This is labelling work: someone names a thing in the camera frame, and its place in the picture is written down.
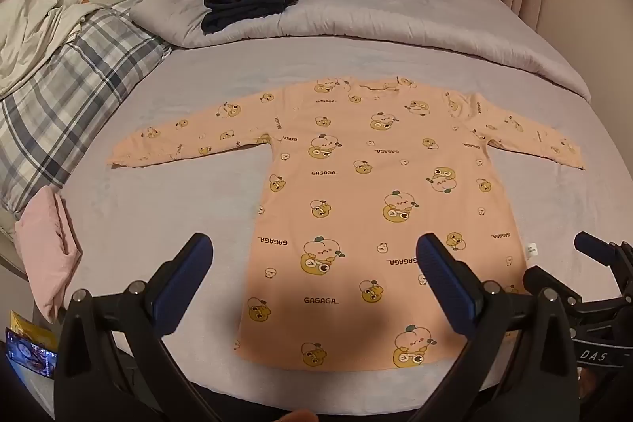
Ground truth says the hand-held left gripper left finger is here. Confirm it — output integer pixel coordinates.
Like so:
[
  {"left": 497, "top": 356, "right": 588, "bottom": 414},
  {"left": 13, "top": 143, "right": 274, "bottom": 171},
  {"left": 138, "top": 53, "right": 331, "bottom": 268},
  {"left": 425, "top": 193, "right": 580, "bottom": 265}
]
[{"left": 53, "top": 233, "right": 233, "bottom": 422}]

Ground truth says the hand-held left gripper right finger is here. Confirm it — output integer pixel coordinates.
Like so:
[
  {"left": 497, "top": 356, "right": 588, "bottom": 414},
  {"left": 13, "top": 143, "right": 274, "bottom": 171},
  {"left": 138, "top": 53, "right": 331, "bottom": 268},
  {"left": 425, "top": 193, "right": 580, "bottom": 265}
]
[{"left": 396, "top": 233, "right": 580, "bottom": 422}]

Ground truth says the orange cartoon print shirt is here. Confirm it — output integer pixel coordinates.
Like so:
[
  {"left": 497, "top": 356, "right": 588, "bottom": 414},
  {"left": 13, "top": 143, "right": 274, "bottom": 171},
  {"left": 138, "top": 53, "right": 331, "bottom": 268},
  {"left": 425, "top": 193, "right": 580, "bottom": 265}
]
[{"left": 108, "top": 76, "right": 587, "bottom": 371}]

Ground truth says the plaid grey pillow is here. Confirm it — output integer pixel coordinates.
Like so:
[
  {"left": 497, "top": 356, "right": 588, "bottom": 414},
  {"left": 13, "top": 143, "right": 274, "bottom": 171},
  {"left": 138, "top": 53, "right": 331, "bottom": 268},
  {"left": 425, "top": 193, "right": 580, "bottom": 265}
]
[{"left": 0, "top": 0, "right": 189, "bottom": 212}]

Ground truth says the yellow packet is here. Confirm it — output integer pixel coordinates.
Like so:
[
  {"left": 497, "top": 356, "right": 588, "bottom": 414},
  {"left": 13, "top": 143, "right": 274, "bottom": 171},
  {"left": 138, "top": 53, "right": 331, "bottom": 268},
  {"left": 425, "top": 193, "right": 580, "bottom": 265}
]
[{"left": 10, "top": 310, "right": 57, "bottom": 354}]

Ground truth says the smartphone with lit screen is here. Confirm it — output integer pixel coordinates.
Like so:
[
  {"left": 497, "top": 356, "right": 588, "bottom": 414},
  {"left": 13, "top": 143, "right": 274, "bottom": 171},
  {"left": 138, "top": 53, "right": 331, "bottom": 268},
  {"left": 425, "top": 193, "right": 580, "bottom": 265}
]
[{"left": 5, "top": 328, "right": 57, "bottom": 378}]

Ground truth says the grey duvet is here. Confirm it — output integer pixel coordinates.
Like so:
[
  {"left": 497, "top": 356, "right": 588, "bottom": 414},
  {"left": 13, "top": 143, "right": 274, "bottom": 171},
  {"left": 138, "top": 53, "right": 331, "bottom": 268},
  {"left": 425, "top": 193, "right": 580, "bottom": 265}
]
[{"left": 129, "top": 0, "right": 591, "bottom": 102}]

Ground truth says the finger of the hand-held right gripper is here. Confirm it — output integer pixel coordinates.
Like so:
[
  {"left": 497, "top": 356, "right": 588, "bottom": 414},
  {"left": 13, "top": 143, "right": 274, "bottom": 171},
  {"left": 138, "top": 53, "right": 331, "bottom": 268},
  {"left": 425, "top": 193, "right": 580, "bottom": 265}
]
[
  {"left": 523, "top": 266, "right": 591, "bottom": 310},
  {"left": 574, "top": 231, "right": 633, "bottom": 277}
]

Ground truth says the bed with lilac sheet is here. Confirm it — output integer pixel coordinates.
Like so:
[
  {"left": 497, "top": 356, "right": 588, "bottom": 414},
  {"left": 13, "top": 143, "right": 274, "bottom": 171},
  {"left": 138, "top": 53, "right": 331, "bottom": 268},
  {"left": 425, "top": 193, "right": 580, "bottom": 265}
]
[{"left": 49, "top": 0, "right": 633, "bottom": 422}]

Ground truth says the white crumpled cloth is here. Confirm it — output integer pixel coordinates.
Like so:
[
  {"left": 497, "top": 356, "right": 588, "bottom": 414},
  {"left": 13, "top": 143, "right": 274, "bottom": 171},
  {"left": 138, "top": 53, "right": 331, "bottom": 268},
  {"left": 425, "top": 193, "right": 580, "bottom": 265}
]
[{"left": 0, "top": 0, "right": 107, "bottom": 99}]

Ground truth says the folded dark navy garment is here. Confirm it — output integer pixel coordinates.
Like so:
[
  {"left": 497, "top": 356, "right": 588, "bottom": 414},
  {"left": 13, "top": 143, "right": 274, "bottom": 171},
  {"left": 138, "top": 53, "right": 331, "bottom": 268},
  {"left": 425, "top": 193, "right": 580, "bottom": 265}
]
[{"left": 201, "top": 0, "right": 298, "bottom": 34}]

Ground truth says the pink folded cloth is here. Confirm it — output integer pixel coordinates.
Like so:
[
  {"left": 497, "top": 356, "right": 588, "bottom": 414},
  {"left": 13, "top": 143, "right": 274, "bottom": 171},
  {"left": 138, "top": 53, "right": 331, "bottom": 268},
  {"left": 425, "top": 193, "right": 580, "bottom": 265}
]
[{"left": 14, "top": 185, "right": 82, "bottom": 323}]

